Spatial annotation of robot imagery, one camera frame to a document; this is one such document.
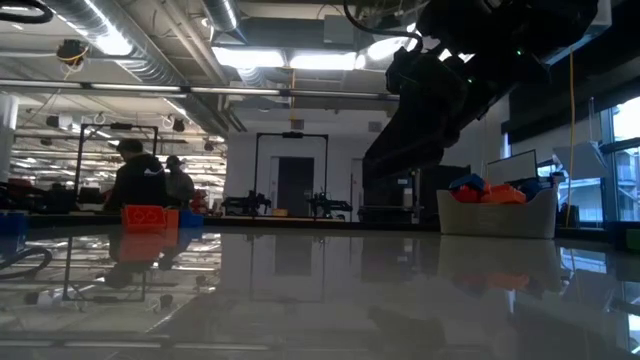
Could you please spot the black ceiling spotlight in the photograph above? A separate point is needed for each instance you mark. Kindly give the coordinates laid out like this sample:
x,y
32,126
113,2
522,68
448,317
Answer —
x,y
178,125
52,121
209,145

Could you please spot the silver round ceiling duct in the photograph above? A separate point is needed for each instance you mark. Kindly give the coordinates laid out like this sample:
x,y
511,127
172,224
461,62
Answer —
x,y
145,65
220,15

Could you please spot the large orange building block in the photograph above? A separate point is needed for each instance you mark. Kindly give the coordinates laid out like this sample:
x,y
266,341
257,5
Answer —
x,y
144,218
502,194

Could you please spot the white plastic bin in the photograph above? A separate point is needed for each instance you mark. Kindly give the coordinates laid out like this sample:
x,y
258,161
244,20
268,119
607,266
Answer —
x,y
495,220

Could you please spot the small yellow box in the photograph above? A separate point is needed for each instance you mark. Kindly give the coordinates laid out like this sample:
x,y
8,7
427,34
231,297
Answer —
x,y
280,212

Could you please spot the black frame stand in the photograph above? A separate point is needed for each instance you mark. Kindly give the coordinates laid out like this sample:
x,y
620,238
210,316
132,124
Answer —
x,y
257,165
78,160

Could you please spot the background black robot arm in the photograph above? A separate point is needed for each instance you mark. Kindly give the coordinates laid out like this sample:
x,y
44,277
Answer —
x,y
247,202
327,204

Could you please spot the long grey ceiling pipe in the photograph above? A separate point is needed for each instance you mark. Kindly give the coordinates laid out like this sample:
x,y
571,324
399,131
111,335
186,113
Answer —
x,y
200,90

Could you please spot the black monitor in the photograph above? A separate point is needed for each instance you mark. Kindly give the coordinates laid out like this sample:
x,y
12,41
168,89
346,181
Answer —
x,y
445,190

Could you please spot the grey wall vent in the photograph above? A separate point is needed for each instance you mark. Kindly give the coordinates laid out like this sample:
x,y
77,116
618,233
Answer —
x,y
374,126

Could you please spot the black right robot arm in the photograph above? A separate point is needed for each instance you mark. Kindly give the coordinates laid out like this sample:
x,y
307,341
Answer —
x,y
500,25

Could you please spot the white angled shade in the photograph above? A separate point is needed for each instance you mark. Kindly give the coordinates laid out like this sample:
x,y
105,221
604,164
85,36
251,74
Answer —
x,y
580,160

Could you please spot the grey ceiling box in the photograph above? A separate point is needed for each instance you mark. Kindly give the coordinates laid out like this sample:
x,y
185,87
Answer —
x,y
340,29

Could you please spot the black aluminium table frame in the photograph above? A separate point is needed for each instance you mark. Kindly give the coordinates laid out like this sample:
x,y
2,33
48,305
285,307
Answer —
x,y
325,225

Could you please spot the black window frame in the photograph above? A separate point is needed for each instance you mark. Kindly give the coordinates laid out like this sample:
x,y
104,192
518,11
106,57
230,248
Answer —
x,y
606,170

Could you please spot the large red building block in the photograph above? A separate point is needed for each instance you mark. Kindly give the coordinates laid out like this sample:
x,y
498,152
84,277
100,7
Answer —
x,y
467,195

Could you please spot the person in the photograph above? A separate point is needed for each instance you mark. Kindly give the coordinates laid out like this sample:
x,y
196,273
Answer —
x,y
137,182
179,182

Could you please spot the silver ceiling air unit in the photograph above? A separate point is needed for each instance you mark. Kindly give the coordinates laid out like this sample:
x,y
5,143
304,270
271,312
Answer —
x,y
602,25

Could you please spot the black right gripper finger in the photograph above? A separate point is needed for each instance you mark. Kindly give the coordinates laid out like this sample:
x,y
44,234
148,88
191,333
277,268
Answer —
x,y
410,145

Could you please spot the dark grey door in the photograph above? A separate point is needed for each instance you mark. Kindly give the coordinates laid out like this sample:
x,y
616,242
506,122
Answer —
x,y
295,185

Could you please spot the white board on stand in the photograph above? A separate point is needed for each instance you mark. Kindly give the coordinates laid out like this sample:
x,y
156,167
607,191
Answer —
x,y
512,167

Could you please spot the red background machine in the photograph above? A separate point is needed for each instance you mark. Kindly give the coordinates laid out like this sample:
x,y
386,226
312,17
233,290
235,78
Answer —
x,y
198,200

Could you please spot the small red building block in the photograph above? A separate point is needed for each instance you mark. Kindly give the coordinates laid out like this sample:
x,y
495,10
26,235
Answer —
x,y
173,219

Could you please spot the grey wall box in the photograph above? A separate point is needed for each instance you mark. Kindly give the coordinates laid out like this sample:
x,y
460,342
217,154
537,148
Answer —
x,y
297,124

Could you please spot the small green building block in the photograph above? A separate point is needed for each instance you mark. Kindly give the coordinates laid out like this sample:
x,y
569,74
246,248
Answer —
x,y
634,240

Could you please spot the bright ceiling light panel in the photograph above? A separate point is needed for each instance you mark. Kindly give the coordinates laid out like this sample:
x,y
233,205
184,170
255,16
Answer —
x,y
285,59

